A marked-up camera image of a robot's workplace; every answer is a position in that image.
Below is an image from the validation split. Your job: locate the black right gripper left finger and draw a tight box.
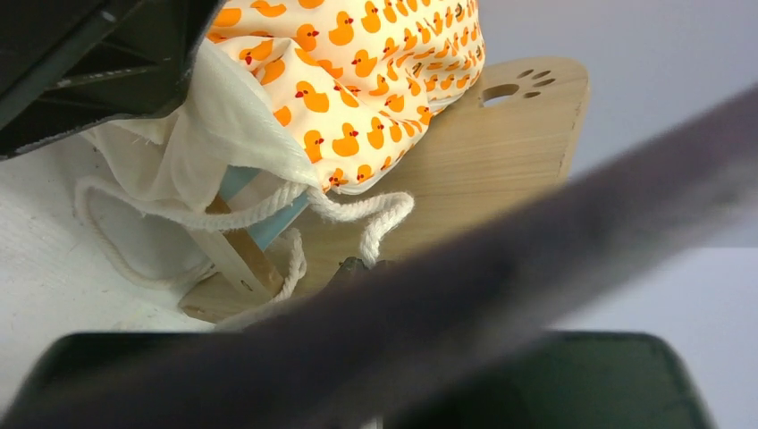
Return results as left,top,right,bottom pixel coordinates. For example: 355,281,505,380
1,296,317,428

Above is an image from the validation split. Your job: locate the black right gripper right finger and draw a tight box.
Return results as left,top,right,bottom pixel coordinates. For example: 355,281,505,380
384,331,714,428

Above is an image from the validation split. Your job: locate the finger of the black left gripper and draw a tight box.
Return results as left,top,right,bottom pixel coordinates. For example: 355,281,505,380
1,0,222,159

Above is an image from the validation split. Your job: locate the orange patterned bed cushion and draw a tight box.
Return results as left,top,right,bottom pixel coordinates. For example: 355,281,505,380
75,1,485,289

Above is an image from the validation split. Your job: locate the cream cushion tie string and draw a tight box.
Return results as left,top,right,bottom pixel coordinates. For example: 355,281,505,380
73,174,416,332

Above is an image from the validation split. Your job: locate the wooden pet bed frame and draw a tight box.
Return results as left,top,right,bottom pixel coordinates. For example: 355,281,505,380
178,56,590,323

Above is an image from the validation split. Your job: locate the blue striped bed fabric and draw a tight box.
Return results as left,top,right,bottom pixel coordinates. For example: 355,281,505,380
217,165,312,253

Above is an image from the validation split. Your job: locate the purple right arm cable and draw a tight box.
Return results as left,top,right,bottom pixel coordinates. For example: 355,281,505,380
0,85,758,429

